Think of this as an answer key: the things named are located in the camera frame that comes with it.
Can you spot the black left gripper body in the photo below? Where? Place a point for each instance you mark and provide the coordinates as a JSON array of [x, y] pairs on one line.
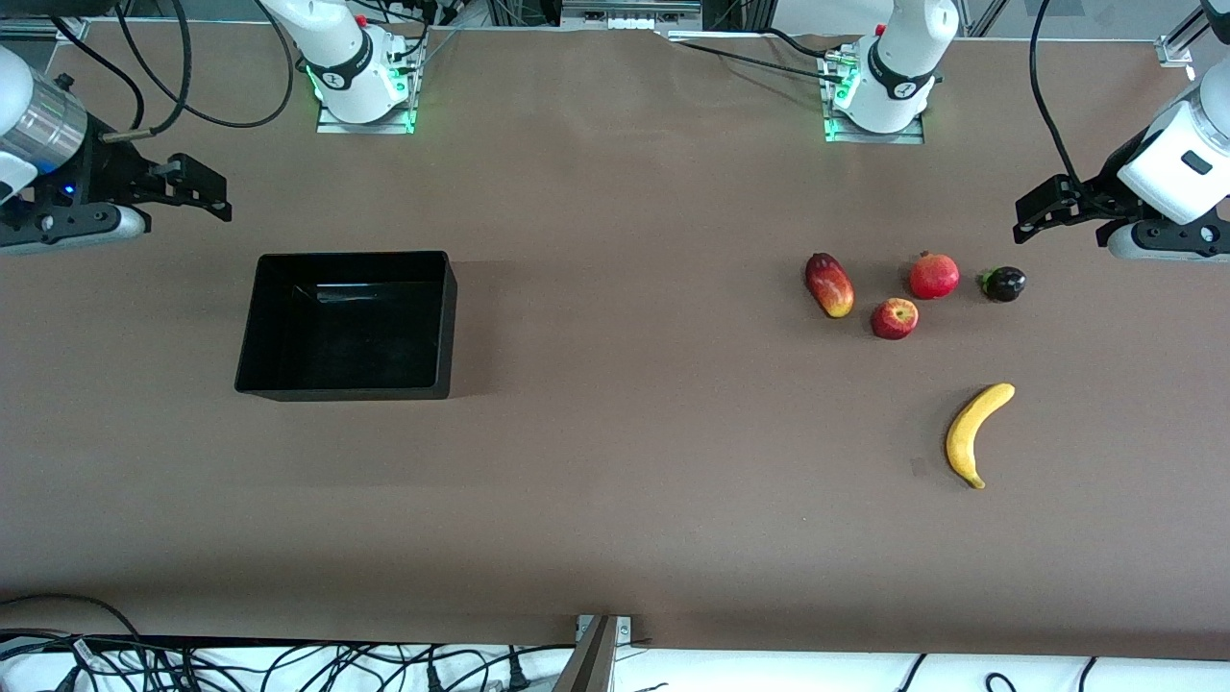
[[1098, 200]]

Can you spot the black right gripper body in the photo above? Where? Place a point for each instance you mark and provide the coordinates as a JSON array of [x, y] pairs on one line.
[[108, 173]]

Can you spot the red yellow apple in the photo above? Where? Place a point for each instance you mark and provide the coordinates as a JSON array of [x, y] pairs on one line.
[[895, 319]]

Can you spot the yellow banana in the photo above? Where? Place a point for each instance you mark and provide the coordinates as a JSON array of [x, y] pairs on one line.
[[961, 432]]

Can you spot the black rectangular plastic box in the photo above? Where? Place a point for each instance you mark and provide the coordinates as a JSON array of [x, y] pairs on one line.
[[356, 336]]

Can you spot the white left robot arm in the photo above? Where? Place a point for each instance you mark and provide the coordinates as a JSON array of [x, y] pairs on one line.
[[903, 58]]

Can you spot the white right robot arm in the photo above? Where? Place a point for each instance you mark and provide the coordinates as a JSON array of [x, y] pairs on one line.
[[336, 43]]

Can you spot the dark purple mangosteen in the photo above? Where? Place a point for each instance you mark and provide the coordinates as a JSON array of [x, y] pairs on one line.
[[1006, 284]]

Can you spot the red pomegranate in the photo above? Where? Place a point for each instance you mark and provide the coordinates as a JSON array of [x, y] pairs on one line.
[[933, 277]]

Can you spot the red yellow mango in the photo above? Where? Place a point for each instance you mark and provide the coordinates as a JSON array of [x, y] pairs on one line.
[[831, 288]]

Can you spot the white power strip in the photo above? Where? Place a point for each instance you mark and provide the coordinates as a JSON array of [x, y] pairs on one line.
[[634, 22]]

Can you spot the aluminium corner bracket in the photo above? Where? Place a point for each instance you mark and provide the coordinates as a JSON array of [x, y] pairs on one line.
[[1174, 50]]

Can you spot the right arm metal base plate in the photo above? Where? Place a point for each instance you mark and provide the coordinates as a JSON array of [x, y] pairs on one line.
[[365, 128]]

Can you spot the aluminium frame strut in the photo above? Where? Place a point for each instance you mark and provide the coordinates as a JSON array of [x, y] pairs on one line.
[[985, 19]]

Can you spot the silver metal rail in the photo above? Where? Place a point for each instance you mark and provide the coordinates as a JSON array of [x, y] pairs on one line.
[[625, 8]]

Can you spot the small metal edge bracket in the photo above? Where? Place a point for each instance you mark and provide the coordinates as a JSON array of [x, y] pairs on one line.
[[623, 630]]

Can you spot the grey metal post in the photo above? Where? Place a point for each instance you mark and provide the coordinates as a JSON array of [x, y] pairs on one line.
[[588, 663]]

